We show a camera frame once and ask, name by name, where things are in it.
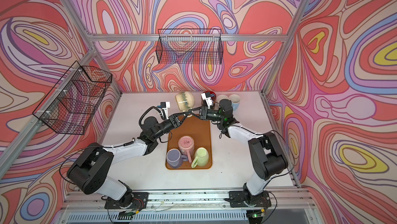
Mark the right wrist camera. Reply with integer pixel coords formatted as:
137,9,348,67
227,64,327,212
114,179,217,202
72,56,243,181
201,91,214,109

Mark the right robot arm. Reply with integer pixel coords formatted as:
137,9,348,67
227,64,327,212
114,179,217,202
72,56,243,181
188,99,288,202

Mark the black wire basket left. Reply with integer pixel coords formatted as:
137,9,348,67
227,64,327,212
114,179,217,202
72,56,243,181
32,61,113,135

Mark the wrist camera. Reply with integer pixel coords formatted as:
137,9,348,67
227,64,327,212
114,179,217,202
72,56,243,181
201,91,214,109
157,102,171,121

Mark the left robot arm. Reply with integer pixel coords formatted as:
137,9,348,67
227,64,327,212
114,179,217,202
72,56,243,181
67,112,189,208

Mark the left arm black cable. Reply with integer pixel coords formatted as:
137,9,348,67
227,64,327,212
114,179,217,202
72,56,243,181
138,105,162,127

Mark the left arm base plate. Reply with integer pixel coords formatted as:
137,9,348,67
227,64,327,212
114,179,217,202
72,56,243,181
104,192,149,210

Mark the black wire basket back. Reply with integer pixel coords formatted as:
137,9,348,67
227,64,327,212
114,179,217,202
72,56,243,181
156,28,223,65

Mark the black wire basket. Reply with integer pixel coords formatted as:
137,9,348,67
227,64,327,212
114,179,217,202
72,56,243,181
156,28,223,65
32,61,113,135

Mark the black patterned mug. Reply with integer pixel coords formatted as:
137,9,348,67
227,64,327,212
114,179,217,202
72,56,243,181
201,91,216,109

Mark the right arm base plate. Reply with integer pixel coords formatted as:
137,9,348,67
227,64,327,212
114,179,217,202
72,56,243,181
224,190,272,209

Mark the pink mug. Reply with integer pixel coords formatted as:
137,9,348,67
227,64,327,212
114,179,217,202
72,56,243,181
178,136,195,163

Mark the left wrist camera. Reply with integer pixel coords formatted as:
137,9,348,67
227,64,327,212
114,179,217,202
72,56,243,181
157,102,171,121

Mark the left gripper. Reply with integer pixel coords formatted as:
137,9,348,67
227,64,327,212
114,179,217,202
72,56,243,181
150,114,188,142

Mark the aluminium mounting rail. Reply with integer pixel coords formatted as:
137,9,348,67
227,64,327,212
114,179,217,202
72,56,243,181
61,187,316,212

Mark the light green mug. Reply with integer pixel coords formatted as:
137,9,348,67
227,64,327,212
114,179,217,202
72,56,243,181
191,147,209,168

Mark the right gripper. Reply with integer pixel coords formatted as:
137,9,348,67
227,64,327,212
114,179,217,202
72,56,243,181
189,106,224,122

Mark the white mug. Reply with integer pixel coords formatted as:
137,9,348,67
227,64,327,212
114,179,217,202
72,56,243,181
217,94,229,103

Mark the brown wooden tray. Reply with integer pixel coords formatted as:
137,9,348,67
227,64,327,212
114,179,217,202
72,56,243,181
165,117,213,170

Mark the light blue mug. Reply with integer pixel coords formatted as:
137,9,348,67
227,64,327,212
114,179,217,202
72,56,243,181
228,94,241,111

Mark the beige speckled mug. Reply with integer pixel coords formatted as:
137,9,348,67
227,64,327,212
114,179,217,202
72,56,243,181
175,92,195,112

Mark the purple mug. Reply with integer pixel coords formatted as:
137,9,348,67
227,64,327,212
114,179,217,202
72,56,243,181
166,149,188,169

